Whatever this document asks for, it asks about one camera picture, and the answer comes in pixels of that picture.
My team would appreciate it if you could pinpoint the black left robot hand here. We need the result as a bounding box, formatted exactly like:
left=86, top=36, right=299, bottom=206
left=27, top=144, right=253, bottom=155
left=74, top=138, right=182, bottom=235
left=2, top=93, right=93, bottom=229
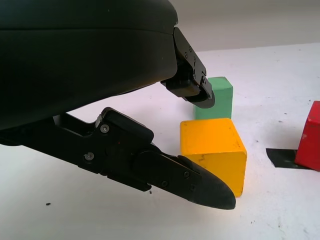
left=0, top=0, right=237, bottom=210

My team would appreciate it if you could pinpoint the green wooden block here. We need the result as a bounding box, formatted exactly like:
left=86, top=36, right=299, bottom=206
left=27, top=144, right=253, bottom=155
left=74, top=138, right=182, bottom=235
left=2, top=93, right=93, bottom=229
left=193, top=76, right=234, bottom=121

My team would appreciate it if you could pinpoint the yellow wooden block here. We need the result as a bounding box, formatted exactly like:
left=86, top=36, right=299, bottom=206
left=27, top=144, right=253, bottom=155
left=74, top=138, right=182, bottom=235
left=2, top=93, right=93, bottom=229
left=179, top=117, right=248, bottom=199

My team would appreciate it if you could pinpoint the red wooden block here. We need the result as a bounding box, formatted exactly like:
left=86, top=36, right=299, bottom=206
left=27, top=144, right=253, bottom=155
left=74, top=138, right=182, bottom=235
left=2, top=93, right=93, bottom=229
left=294, top=100, right=320, bottom=172

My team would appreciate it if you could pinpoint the black tape strip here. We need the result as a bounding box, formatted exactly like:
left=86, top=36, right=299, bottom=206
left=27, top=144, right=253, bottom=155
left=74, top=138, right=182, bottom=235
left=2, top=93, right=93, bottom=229
left=265, top=147, right=312, bottom=170

